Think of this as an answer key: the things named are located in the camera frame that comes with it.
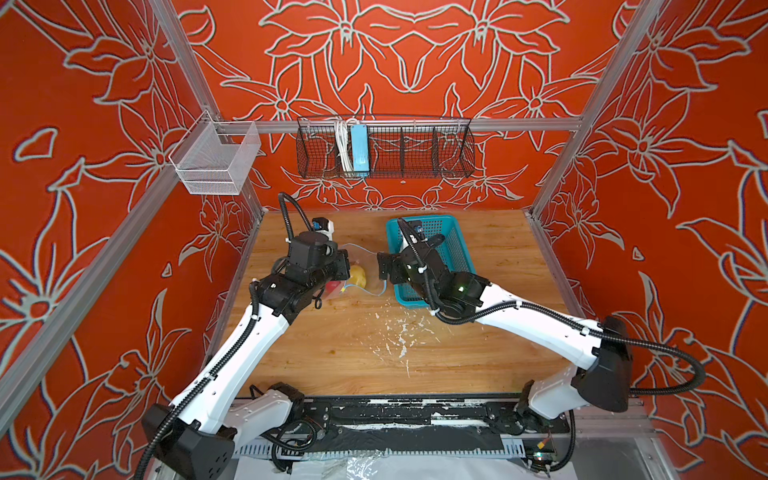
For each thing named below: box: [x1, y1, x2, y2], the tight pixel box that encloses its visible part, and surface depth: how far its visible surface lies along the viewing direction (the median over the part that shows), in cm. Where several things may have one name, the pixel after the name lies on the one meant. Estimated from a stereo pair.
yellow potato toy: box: [349, 265, 367, 289], surface depth 89 cm
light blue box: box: [350, 124, 370, 173], surface depth 91 cm
